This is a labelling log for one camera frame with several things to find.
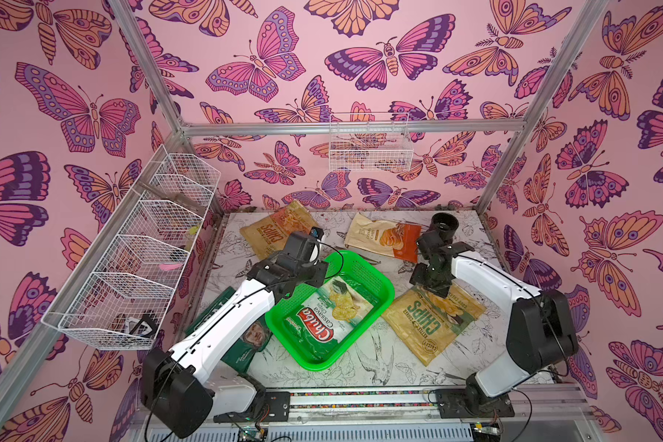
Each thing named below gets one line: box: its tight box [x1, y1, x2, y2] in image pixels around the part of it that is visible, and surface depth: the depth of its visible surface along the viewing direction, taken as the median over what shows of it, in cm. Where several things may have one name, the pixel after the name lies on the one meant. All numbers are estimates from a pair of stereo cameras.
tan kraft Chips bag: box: [381, 281, 488, 367], surface depth 89 cm
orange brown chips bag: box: [240, 199, 319, 259], surface depth 119 cm
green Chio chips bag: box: [283, 276, 375, 357], surface depth 90 cm
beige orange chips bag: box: [344, 211, 422, 264], surface depth 112 cm
